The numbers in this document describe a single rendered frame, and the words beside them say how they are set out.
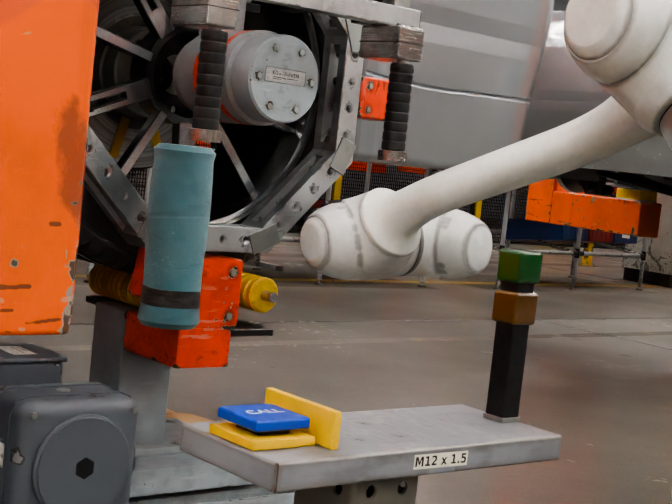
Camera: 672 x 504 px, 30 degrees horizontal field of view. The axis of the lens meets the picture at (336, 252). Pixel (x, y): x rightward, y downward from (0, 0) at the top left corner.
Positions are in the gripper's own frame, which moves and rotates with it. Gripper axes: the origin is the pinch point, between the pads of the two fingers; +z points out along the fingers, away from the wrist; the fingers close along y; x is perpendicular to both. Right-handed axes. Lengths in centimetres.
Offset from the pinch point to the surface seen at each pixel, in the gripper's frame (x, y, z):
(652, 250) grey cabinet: -506, 452, 412
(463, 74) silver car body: -11, 52, 11
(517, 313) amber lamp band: 9, -16, -66
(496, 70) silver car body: -16, 60, 11
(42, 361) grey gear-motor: 21, -51, -10
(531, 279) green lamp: 11, -12, -66
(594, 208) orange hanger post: -241, 239, 207
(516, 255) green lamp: 14, -12, -65
